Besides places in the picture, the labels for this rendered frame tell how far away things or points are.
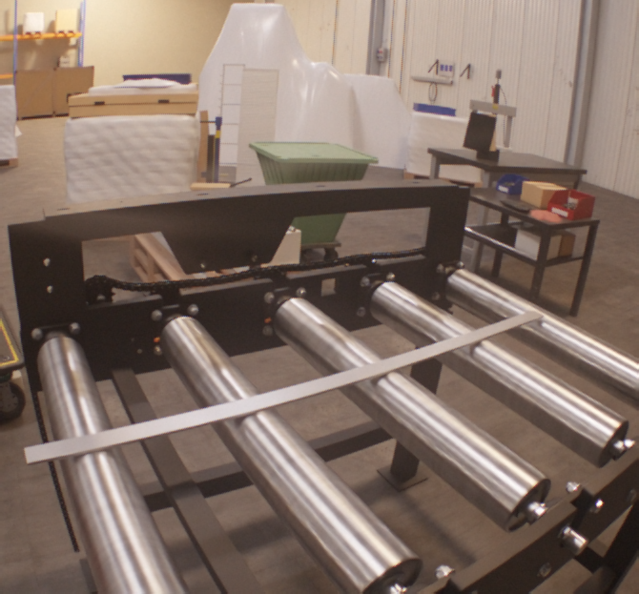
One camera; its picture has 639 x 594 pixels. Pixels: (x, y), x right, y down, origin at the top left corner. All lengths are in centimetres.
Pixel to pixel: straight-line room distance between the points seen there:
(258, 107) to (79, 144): 163
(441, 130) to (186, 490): 735
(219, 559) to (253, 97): 446
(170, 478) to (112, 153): 383
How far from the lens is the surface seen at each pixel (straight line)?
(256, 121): 500
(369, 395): 108
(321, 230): 410
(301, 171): 382
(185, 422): 90
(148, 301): 129
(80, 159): 471
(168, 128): 453
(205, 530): 91
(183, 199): 124
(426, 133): 799
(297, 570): 184
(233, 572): 85
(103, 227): 120
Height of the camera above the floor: 146
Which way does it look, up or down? 22 degrees down
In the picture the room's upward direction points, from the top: 4 degrees clockwise
